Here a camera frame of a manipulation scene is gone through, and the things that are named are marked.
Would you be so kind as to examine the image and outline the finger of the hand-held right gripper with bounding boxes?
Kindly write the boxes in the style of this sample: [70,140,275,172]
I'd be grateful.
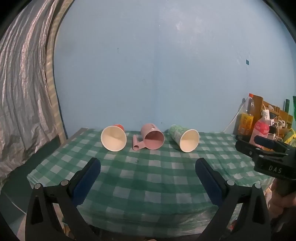
[254,135,296,155]
[235,135,264,161]

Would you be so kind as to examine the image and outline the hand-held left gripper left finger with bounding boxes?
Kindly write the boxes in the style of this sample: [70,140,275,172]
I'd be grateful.
[25,158,101,241]

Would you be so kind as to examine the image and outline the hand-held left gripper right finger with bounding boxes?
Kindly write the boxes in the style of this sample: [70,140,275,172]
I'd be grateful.
[195,158,271,241]

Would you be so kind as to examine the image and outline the green patterned paper cup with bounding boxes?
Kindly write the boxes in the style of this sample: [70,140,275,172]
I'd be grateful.
[168,124,200,153]

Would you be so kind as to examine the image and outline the red paper cup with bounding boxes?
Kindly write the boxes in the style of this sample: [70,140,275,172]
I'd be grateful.
[101,124,127,152]

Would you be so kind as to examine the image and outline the person's right hand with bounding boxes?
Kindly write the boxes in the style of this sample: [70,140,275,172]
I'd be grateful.
[268,179,296,232]

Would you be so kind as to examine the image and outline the pink labelled plastic bottle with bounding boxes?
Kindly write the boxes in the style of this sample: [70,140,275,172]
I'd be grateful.
[250,116,271,149]

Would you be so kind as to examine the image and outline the orange drink bottle red cap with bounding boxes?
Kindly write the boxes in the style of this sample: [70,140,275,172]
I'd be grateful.
[238,93,255,136]

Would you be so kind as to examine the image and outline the wooden desk organizer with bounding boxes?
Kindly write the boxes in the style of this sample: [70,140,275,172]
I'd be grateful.
[252,96,294,139]

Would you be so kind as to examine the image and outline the green checked tablecloth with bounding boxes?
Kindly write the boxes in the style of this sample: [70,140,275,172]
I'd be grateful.
[26,127,275,232]

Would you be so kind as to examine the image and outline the silver grey curtain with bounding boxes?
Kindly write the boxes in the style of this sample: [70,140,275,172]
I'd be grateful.
[0,0,68,186]

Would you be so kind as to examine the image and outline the white cable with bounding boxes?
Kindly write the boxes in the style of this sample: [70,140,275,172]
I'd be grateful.
[223,98,246,135]

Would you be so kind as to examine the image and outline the pink plastic cup with handle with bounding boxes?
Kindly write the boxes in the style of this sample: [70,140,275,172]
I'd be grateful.
[132,123,165,151]

